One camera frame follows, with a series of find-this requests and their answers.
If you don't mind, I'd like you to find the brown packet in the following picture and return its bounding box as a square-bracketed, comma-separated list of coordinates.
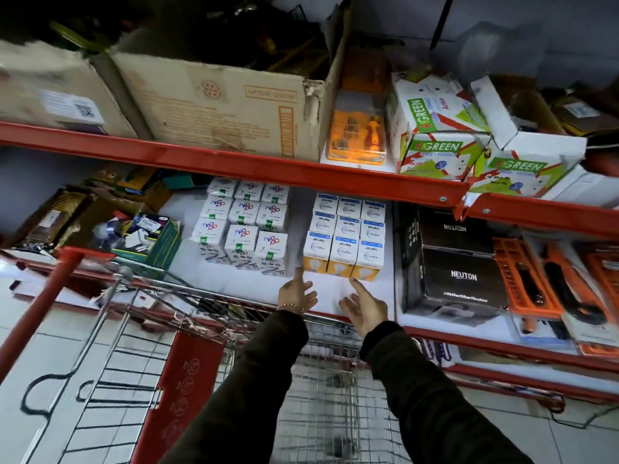
[19, 187, 89, 249]

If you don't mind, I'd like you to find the orange screwdriver set pack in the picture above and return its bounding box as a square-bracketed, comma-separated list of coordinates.
[326, 89, 388, 166]

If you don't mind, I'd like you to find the white plain box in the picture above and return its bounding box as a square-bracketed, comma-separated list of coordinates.
[545, 164, 619, 209]

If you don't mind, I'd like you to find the cardboard box with white label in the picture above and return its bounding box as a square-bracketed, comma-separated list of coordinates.
[0, 39, 140, 139]

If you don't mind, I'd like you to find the person's left hand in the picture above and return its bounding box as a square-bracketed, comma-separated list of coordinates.
[278, 267, 319, 315]

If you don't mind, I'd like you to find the white green printed box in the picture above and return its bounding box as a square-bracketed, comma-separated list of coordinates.
[385, 71, 491, 181]
[467, 75, 588, 198]

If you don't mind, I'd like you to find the orange box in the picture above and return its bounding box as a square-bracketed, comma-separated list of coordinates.
[340, 42, 389, 95]

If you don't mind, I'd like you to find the brown cardboard tray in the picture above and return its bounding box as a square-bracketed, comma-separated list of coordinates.
[62, 194, 148, 253]

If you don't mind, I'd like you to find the group of purple-print bulb boxes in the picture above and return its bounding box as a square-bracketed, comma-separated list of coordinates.
[190, 177, 292, 277]

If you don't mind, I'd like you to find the red metal shelf rack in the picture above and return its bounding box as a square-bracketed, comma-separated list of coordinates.
[0, 121, 619, 412]

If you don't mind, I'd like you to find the person's right forearm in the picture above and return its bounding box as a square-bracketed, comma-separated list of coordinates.
[359, 321, 535, 464]

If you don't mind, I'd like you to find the black carton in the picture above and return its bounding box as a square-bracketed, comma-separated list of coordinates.
[399, 247, 509, 327]
[417, 207, 497, 259]

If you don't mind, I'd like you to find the large torn cardboard box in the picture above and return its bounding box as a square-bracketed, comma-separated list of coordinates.
[110, 5, 353, 163]

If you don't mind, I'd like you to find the person's left forearm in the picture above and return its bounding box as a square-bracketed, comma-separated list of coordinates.
[159, 310, 310, 464]

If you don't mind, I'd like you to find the orange tool tray pack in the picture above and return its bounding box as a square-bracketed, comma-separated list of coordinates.
[492, 237, 565, 320]

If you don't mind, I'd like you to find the red cart seat flap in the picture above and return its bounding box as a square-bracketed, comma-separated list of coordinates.
[130, 331, 226, 464]

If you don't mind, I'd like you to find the green open box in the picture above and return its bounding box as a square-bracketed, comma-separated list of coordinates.
[111, 212, 183, 282]

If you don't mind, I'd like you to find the black floor cable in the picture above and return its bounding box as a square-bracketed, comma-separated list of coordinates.
[545, 395, 619, 431]

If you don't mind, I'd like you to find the person's right hand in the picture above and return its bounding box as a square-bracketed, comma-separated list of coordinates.
[339, 277, 389, 340]

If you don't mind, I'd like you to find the metal wire shopping cart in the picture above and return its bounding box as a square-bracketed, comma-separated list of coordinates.
[18, 266, 438, 464]

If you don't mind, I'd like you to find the group of orange-base bulb boxes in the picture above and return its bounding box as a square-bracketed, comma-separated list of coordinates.
[303, 192, 387, 283]

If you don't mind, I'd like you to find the teal box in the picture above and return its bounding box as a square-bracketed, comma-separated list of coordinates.
[162, 171, 214, 192]

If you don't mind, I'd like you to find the clear plastic bag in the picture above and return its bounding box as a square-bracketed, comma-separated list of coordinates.
[454, 20, 538, 79]

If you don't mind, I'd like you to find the orange black tool blister pack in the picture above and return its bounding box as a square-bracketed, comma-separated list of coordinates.
[525, 236, 619, 349]
[579, 250, 619, 325]

